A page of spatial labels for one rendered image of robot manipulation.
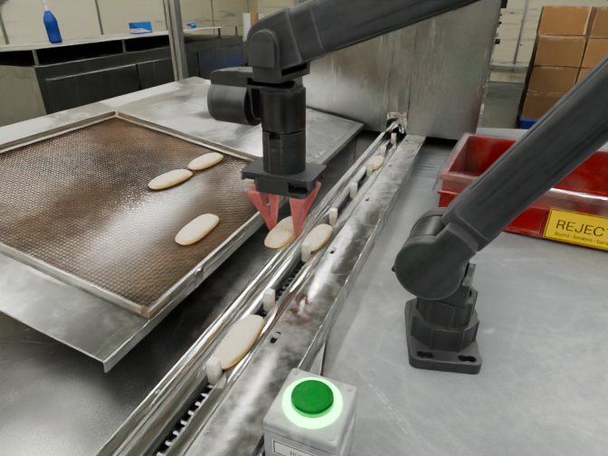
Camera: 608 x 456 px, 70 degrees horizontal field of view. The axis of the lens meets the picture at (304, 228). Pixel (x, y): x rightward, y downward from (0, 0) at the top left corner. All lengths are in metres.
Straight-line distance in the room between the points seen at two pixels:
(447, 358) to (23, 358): 0.53
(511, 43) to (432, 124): 6.32
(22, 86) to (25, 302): 1.95
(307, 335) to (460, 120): 0.93
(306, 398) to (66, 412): 0.28
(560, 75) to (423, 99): 3.72
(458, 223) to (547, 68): 4.51
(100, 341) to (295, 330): 0.22
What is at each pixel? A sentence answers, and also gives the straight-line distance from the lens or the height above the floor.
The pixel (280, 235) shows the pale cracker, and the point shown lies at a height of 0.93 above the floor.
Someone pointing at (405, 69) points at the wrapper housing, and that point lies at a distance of 1.34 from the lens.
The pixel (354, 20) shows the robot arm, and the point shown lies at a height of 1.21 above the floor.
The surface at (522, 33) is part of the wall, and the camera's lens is 7.63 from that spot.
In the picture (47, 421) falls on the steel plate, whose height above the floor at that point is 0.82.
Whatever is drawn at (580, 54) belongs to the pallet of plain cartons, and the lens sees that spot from 5.00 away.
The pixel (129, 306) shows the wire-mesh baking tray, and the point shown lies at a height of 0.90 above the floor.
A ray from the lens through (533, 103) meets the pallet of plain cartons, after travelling 5.01.
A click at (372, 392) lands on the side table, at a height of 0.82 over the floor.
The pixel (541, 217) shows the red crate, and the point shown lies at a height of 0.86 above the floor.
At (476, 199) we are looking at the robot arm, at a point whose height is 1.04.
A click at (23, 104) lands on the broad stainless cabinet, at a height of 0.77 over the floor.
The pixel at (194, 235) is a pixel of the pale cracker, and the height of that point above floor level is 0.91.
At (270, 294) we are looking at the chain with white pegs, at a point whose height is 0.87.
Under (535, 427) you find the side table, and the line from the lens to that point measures 0.57.
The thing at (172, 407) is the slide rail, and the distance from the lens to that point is 0.51.
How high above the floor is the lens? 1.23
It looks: 28 degrees down
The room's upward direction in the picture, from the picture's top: straight up
